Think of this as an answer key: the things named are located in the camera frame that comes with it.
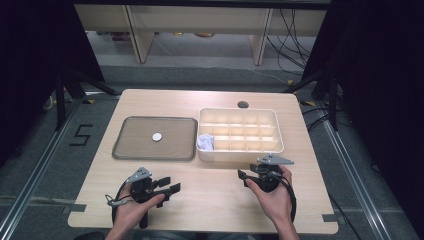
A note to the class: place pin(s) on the grey translucent box lid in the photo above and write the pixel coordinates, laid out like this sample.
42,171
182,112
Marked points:
140,146

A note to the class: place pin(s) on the cream divided storage box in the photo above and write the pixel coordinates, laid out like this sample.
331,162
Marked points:
240,155

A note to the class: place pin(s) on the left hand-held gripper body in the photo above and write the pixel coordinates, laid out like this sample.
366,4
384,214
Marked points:
143,190

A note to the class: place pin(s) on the white sock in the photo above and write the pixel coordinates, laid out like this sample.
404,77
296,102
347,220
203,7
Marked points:
205,142

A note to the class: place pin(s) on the metal floor rail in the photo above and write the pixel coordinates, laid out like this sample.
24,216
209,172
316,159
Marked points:
353,180
33,180

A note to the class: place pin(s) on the dark curtain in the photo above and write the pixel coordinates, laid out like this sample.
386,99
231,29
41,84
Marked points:
30,66
383,83

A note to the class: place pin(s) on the person's left hand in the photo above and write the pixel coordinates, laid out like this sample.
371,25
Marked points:
130,213

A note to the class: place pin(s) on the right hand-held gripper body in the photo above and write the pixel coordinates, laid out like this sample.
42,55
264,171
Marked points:
268,180

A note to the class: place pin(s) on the black metal stand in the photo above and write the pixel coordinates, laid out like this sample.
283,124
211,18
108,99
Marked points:
60,100
333,100

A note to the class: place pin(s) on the person's right hand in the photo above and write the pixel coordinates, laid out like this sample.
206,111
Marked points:
276,203

